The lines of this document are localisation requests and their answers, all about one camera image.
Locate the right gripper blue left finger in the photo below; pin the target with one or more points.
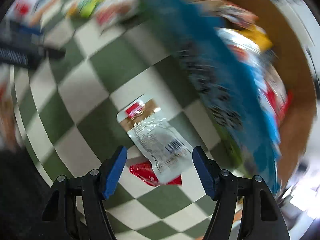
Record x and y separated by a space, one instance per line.
59 218

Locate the red chocolate snack packet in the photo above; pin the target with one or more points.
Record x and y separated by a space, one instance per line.
144 172

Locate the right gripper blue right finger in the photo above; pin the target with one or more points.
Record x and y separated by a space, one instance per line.
261 215

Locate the white red shrimp snack bag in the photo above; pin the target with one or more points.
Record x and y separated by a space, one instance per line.
110 12

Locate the white beige pouch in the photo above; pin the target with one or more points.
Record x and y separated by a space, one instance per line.
167 151

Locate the checkered green table mat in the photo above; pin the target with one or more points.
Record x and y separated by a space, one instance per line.
66 114

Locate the cardboard milk box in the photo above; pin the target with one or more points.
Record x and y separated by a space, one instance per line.
229 88

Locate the silver spicy fish pouch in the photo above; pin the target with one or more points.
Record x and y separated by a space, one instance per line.
245 50

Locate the yellow black snack bag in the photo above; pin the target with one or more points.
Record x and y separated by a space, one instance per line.
258 36

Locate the green fruit candy bag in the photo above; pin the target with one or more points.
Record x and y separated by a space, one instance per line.
82 8

